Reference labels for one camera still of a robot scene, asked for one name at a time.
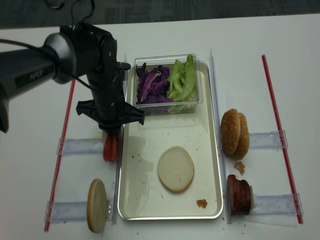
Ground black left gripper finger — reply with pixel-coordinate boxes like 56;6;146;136
104;129;114;140

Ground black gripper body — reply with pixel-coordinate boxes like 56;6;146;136
76;62;145;133

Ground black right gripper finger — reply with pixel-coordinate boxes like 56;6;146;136
113;128;122;140

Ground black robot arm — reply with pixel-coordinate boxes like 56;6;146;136
0;22;145;134

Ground green lettuce leaves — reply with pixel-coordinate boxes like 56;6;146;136
166;54;199;103

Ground meat crumb on tray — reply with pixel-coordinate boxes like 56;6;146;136
196;199;208;209

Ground front meat patty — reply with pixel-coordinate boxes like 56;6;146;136
227;174;238;215

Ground meat crumb on table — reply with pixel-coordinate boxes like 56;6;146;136
234;161;246;175

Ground rear meat patties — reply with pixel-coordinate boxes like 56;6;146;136
237;180;252;215

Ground left red strip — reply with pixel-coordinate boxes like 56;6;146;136
44;79;76;232

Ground red strip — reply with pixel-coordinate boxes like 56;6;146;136
44;79;76;232
261;54;304;225

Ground purple cabbage leaves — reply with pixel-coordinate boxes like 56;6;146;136
135;63;173;105

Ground white rectangular tray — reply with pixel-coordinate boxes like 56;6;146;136
117;61;224;221

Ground clear plastic salad container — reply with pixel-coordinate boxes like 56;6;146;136
130;53;203;115

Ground upright bun bottom slice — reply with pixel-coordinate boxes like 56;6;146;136
86;178;107;233

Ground bun bottom on tray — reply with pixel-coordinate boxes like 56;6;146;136
157;146;195;193

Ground front sesame bun top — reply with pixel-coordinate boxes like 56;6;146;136
220;108;241;155

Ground sesame bun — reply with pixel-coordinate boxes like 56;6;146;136
233;112;250;160
220;108;241;155

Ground dark round floor object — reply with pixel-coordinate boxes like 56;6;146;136
44;0;66;10

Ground rear sesame bun top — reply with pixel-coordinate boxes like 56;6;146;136
233;112;250;160

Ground white patty pusher block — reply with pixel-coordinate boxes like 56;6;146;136
249;185;257;211

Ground right red strip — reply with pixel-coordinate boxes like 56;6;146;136
261;54;304;225

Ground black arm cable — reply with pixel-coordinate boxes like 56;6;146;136
0;0;96;91

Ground clear tomato holder rail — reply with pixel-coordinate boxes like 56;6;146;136
57;138;104;156

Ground left long clear rail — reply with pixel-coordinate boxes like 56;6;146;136
109;52;129;225

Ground long clear rail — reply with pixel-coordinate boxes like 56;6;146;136
109;52;129;225
209;50;234;224

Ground clear bun bottom holder rail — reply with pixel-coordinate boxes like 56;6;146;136
44;199;112;222

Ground clear bun holder rail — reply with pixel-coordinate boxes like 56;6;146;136
44;199;112;222
249;130;288;150

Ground right long clear rail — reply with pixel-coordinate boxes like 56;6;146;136
209;50;234;224

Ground clear bun top holder rail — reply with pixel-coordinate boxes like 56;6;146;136
249;130;288;150

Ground clear patty holder rail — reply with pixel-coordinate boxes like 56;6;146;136
249;193;304;216

